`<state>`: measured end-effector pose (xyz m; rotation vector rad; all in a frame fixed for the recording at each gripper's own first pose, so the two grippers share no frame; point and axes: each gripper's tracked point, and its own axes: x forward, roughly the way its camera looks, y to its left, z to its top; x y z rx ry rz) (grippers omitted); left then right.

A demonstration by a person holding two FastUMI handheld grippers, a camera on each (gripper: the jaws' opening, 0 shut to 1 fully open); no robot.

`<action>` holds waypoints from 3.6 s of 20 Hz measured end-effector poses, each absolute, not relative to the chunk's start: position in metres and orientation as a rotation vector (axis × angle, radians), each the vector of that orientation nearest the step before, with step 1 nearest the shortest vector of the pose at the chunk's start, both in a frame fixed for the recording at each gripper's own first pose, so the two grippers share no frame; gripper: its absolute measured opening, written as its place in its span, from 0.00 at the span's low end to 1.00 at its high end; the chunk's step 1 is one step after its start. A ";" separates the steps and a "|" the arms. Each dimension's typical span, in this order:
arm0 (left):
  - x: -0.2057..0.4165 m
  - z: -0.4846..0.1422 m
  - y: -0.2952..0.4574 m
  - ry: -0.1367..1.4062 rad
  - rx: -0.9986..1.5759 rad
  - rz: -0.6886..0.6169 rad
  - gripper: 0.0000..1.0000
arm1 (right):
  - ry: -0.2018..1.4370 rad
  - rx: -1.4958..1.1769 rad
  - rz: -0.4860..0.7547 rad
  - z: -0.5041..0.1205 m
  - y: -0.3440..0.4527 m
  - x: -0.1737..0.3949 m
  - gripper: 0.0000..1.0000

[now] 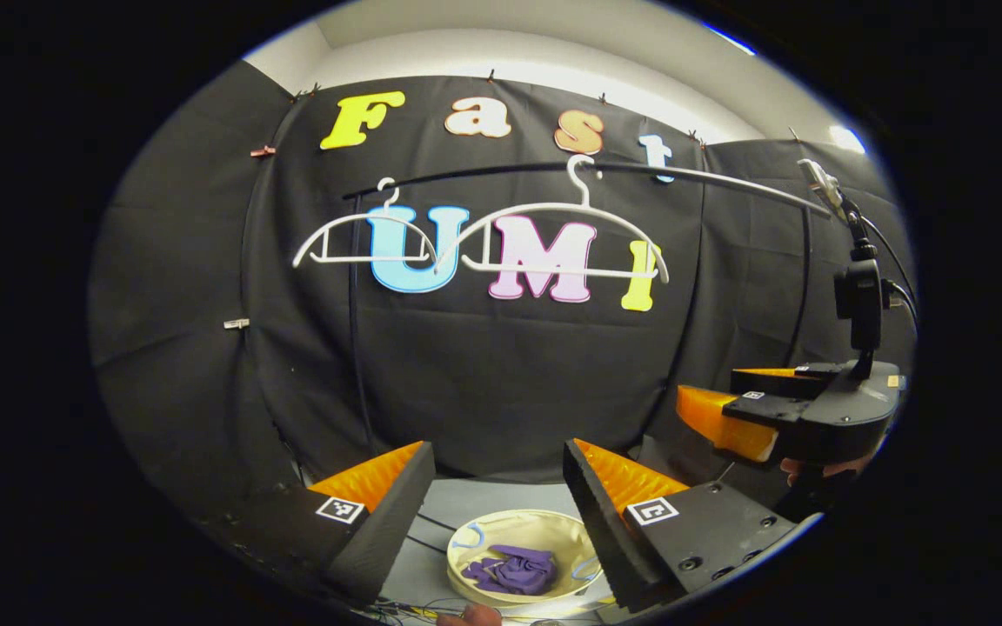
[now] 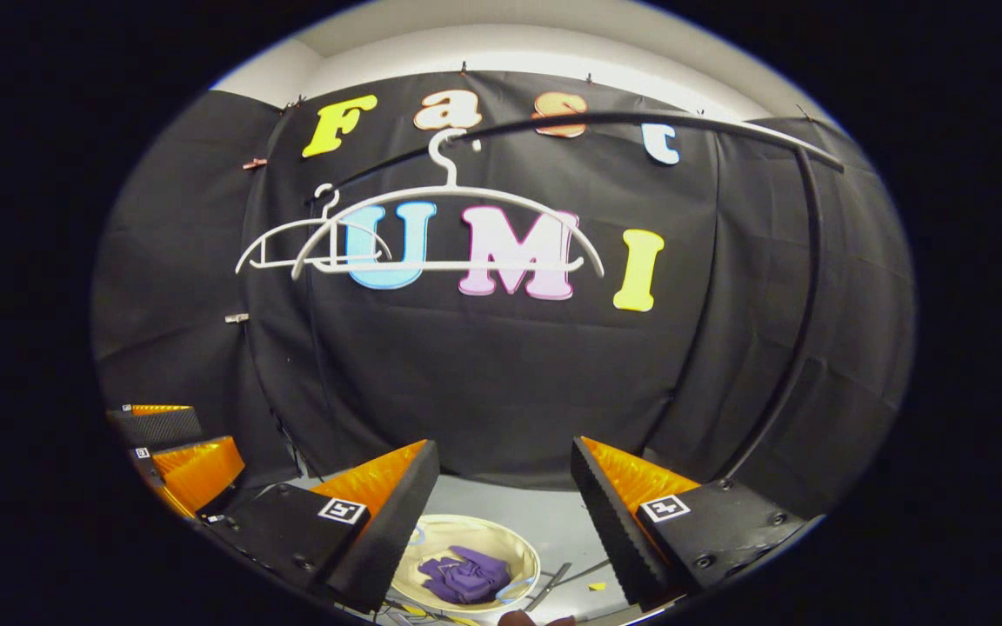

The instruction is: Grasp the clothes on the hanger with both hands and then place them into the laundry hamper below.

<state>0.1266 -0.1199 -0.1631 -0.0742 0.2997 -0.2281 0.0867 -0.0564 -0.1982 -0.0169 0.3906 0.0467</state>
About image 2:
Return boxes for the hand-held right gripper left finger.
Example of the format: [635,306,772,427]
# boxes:
[204,439,442,615]

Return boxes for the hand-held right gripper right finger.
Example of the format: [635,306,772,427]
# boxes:
[570,436,807,610]

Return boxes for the cream round laundry hamper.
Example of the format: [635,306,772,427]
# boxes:
[388,514,544,615]

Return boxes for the purple ribbed garment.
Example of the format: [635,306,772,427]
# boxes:
[417,545,513,606]

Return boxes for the white plastic hanger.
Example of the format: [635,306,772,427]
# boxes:
[291,129,605,282]
[235,183,394,276]

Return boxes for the black metal clothes rack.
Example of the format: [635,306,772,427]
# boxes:
[303,110,846,611]

